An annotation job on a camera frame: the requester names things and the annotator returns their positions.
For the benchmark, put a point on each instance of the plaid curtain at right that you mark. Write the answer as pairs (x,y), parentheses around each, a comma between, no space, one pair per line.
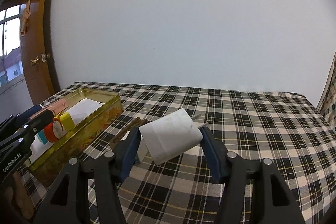
(327,102)

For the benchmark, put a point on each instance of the white blue sun toy brick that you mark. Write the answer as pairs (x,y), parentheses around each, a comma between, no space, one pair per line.
(140,150)

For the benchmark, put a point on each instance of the gold door ornament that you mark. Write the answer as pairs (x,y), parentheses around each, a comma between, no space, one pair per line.
(25,17)

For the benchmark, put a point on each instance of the brown wooden comb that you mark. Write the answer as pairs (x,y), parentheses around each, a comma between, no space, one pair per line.
(137,122)

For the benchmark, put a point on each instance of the white charger cube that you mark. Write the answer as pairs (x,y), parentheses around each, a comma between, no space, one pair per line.
(171,135)

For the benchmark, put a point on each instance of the gold metal tin box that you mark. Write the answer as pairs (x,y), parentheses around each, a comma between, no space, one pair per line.
(92,111)

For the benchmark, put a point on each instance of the red tape roll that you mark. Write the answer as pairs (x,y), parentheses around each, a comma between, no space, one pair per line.
(52,132)

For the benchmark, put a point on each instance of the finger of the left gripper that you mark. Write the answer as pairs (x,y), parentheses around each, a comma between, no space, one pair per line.
(31,128)
(14,122)

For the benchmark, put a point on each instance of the window with white frame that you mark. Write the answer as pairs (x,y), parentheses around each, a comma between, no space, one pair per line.
(10,39)

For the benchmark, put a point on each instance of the person's left hand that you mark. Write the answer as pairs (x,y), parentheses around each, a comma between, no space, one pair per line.
(16,205)

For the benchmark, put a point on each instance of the brass door knob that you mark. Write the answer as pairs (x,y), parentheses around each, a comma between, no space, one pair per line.
(35,61)

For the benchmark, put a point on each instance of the yellow cartoon tape roll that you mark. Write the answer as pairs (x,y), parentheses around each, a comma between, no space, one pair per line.
(62,124)

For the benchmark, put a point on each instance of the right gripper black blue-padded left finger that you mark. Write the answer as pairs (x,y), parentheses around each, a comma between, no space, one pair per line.
(87,188)

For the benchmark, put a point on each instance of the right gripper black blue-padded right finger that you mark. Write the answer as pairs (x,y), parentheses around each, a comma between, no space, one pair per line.
(271,199)

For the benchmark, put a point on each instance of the pink rectangular lighter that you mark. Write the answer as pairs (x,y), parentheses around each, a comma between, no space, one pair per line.
(56,107)

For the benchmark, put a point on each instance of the brown wooden door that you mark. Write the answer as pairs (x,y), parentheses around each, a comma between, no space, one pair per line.
(40,79)

